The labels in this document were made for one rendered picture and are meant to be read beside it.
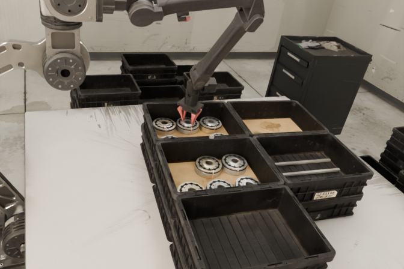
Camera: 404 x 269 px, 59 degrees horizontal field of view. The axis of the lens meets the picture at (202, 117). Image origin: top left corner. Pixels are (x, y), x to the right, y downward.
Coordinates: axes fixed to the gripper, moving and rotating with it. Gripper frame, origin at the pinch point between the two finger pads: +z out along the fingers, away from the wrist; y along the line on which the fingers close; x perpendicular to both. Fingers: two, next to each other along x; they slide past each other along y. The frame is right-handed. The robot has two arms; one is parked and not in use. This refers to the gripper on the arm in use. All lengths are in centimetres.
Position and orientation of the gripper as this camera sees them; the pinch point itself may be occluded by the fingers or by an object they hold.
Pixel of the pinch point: (188, 120)
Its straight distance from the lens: 163.1
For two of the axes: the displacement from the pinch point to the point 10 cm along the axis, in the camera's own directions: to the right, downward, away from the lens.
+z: -1.5, 8.5, 5.1
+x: -4.5, 4.0, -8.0
